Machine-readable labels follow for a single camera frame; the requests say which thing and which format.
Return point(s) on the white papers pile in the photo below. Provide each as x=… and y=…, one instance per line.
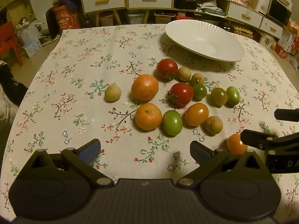
x=210, y=7

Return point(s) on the clear plastic storage box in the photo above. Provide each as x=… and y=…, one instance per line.
x=135, y=18
x=107, y=20

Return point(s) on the orange cherry tomato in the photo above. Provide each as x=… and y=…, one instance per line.
x=197, y=114
x=234, y=143

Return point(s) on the black device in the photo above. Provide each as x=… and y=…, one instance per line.
x=186, y=3

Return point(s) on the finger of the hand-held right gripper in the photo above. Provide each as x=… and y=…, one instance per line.
x=254, y=138
x=287, y=114

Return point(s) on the red printed carton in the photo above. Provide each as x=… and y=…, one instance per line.
x=283, y=50

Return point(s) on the white carton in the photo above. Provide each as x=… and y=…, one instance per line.
x=262, y=1

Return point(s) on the black and white fleece jacket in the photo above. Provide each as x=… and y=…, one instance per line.
x=11, y=86

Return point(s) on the white bag green print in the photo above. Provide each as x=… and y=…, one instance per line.
x=28, y=31

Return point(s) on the red tomato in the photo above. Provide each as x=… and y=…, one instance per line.
x=183, y=93
x=167, y=67

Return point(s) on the dark green cherry tomato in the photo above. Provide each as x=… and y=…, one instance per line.
x=200, y=91

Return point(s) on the wooden bookshelf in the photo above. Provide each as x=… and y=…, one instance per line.
x=14, y=9

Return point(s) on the orange printed bag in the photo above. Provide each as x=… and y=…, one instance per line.
x=65, y=19

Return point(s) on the black upright bag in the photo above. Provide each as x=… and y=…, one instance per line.
x=51, y=23

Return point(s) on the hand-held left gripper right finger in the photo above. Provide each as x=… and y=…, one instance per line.
x=198, y=151

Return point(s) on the pale longan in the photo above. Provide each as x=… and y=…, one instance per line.
x=184, y=74
x=197, y=78
x=112, y=93

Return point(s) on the brownish longan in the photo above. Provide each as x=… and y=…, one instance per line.
x=213, y=124

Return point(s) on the red plastic chair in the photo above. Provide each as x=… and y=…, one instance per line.
x=9, y=42

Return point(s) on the orange mandarin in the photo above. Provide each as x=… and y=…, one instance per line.
x=144, y=87

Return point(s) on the small fruits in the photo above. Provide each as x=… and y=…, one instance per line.
x=148, y=116

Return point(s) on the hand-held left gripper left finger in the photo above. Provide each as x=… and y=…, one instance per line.
x=90, y=149

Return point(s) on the low wooden shelf unit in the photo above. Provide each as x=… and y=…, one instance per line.
x=191, y=11

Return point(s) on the black framed box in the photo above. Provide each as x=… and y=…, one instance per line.
x=279, y=10

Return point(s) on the olive green tomato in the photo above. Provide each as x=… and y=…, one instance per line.
x=219, y=96

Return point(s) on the yellow egg tray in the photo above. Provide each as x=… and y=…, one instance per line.
x=244, y=30

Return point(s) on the large green tomato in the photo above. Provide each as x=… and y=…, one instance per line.
x=172, y=122

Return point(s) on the white low shelf drawer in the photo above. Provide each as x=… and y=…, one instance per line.
x=238, y=14
x=268, y=26

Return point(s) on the bright green cherry tomato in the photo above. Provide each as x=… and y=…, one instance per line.
x=233, y=95

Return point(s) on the white ribbed plate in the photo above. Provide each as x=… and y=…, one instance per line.
x=203, y=39

